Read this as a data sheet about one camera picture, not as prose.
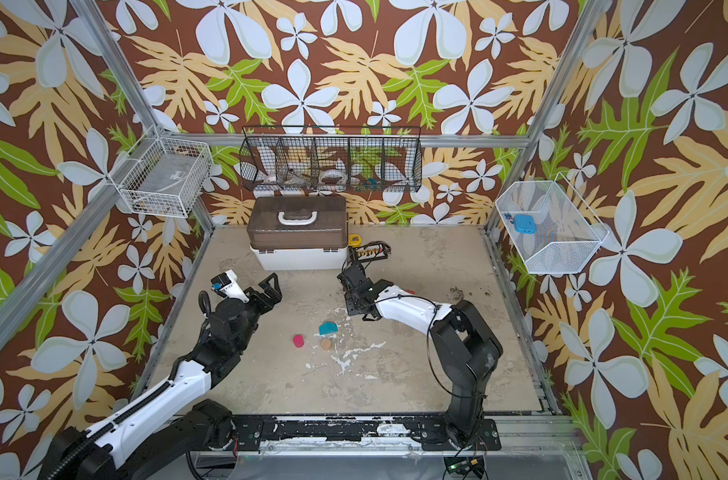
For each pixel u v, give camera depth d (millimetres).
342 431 751
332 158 980
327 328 908
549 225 839
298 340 887
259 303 704
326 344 870
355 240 1138
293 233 908
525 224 864
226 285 676
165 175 864
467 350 472
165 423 504
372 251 1113
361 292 700
